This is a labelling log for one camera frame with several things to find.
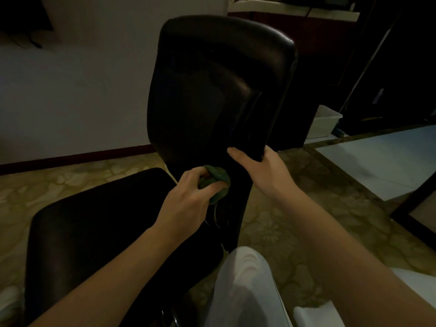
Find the black leather chair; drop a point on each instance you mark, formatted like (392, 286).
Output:
(204, 98)

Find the white sneaker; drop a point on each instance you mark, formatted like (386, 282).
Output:
(10, 303)

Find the dark red baseboard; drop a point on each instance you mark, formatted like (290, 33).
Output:
(75, 158)

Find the person's left forearm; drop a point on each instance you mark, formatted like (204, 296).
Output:
(102, 282)

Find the black wall television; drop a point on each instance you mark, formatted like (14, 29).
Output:
(20, 11)

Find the green cleaning cloth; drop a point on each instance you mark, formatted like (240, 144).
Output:
(218, 175)

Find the dark cabinet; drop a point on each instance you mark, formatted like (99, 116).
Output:
(323, 47)

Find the small teal floor item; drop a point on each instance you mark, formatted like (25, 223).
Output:
(339, 132)

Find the person's left hand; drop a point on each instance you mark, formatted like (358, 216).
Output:
(184, 211)

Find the dark wooden wardrobe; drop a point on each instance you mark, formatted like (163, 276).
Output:
(405, 57)

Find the person's right hand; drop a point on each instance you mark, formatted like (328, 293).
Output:
(269, 173)

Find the dark framed panel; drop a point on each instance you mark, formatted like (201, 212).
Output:
(405, 217)

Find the white plastic bin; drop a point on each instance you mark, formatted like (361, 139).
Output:
(323, 124)

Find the person's right forearm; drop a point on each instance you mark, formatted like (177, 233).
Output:
(357, 262)

